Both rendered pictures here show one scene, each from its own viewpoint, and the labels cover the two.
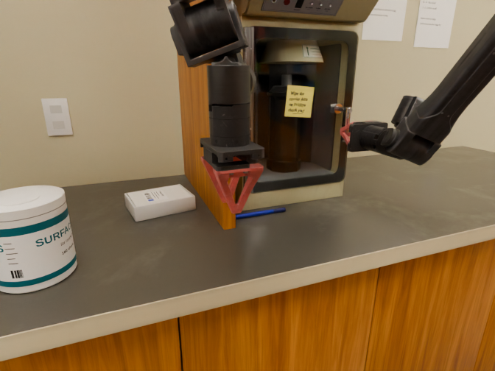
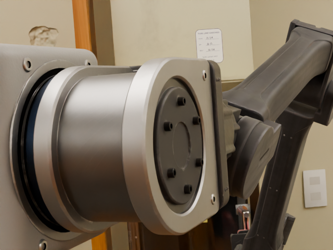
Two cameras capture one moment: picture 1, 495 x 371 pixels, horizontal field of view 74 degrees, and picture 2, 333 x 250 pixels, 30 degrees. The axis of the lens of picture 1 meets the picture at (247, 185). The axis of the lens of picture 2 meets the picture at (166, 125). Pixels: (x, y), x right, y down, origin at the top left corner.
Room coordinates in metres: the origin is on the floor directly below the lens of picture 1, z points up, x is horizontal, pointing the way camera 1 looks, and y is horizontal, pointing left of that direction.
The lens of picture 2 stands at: (-0.52, -0.50, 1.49)
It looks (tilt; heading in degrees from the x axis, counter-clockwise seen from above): 3 degrees down; 17
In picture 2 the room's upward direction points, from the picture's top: 4 degrees counter-clockwise
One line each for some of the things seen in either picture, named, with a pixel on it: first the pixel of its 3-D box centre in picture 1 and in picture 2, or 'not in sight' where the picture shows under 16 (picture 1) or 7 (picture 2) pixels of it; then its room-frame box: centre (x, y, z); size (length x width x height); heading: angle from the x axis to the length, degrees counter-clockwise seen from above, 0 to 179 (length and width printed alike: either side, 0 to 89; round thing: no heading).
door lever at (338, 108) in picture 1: (342, 123); (245, 227); (0.87, -0.25, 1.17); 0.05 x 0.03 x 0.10; 21
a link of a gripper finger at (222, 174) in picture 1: (233, 179); not in sight; (0.45, 0.02, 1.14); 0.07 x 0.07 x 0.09; 22
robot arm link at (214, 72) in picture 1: (229, 84); not in sight; (0.47, 0.02, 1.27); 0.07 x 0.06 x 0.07; 174
